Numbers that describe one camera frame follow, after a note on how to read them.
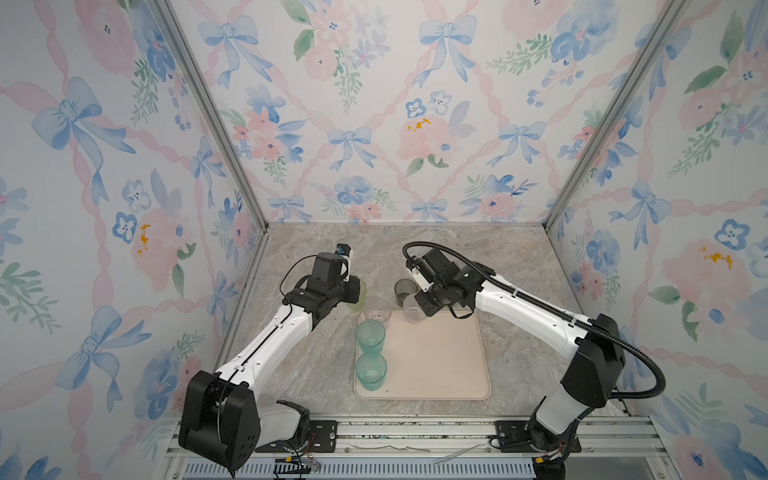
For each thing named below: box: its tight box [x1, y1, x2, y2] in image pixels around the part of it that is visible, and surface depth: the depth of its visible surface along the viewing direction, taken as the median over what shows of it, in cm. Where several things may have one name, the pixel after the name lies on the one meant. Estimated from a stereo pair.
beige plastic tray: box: [354, 310, 491, 400], surface depth 85 cm
